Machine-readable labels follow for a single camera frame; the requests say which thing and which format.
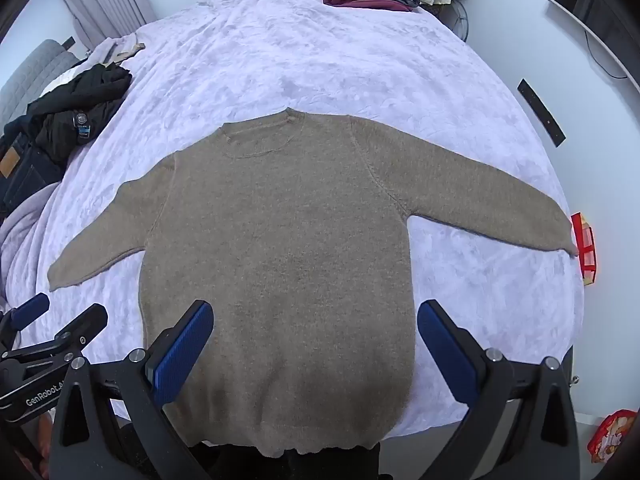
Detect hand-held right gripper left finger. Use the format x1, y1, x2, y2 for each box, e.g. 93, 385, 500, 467
50, 300, 216, 480

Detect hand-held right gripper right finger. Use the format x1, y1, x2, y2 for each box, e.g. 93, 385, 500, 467
416, 299, 583, 480

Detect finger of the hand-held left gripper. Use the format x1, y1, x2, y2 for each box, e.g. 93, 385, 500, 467
0, 293, 51, 334
47, 303, 109, 361

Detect tan knit sweater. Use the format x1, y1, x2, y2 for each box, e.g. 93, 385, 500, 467
48, 108, 581, 458

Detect pale grey quilt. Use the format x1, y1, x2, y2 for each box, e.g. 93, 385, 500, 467
0, 180, 67, 311

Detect dark blue jeans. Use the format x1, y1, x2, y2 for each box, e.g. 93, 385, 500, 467
0, 130, 67, 217

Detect red cardboard box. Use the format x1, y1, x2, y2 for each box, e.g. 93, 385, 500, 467
570, 212, 599, 285

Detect red snack packet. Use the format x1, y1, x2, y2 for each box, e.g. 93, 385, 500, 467
587, 408, 639, 464

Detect black jacket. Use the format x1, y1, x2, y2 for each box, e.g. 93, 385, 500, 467
4, 65, 134, 162

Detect beige crumpled cloth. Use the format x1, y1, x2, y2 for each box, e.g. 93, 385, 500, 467
101, 32, 147, 66

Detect pale grey curtain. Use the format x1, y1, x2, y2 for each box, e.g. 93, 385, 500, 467
50, 0, 157, 59

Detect lavender textured bed blanket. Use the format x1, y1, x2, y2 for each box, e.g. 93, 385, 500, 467
0, 0, 586, 433

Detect standing fan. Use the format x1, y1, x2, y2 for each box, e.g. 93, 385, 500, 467
446, 2, 471, 44

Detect black wall strip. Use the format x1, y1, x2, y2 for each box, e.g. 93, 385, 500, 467
517, 78, 566, 149

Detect black hanging cable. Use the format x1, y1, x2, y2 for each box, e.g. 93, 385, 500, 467
584, 30, 629, 80

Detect wall-mounted black screen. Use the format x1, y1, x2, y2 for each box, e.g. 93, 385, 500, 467
543, 0, 640, 87

